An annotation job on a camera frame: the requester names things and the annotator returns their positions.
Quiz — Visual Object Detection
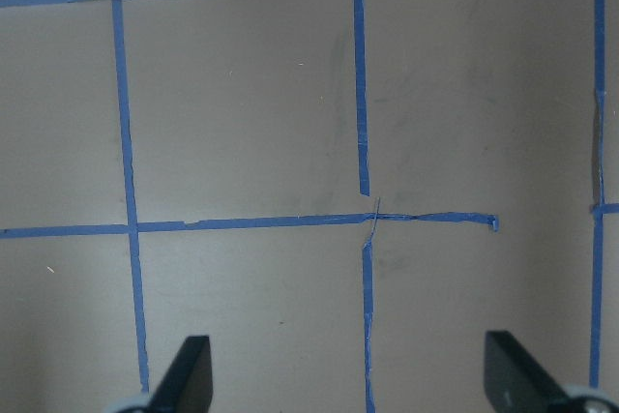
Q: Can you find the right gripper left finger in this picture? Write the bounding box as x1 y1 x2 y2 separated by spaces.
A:
103 335 215 413

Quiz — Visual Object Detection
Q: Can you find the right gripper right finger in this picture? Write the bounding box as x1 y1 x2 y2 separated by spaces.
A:
484 330 619 413

